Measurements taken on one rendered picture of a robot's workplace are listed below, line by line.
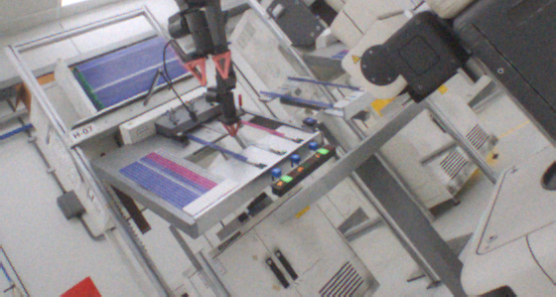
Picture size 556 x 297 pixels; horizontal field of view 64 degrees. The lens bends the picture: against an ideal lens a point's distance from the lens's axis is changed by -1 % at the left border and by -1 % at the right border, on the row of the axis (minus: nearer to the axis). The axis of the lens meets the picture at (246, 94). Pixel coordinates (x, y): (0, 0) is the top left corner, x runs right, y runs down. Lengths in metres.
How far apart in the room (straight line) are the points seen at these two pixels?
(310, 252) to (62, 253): 1.92
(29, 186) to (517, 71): 3.17
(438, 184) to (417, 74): 1.70
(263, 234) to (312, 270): 0.25
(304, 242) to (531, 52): 1.35
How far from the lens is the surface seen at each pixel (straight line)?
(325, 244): 2.07
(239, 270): 1.86
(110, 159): 2.02
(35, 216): 3.49
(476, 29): 0.93
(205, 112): 2.10
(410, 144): 2.66
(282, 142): 1.85
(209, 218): 1.53
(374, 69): 1.16
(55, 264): 3.41
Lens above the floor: 0.63
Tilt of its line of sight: 13 degrees up
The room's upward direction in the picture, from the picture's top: 38 degrees counter-clockwise
